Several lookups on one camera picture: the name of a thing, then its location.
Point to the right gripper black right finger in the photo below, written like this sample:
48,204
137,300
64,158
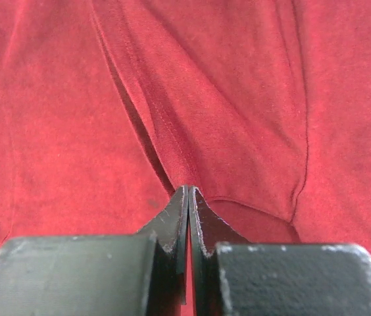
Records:
233,276

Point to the dark red t-shirt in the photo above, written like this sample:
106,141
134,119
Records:
106,107

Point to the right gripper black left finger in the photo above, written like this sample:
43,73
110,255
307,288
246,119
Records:
136,274

